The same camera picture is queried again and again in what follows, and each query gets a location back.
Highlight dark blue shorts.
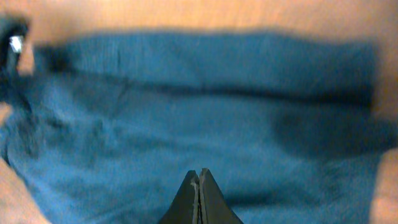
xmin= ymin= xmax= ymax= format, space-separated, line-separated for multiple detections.
xmin=1 ymin=32 xmax=397 ymax=223

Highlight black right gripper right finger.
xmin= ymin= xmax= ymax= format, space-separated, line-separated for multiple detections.
xmin=199 ymin=168 xmax=243 ymax=224

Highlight folded black cloth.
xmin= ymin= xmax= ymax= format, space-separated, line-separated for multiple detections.
xmin=1 ymin=14 xmax=29 ymax=101

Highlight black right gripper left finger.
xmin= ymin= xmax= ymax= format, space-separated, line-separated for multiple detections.
xmin=158 ymin=170 xmax=199 ymax=224

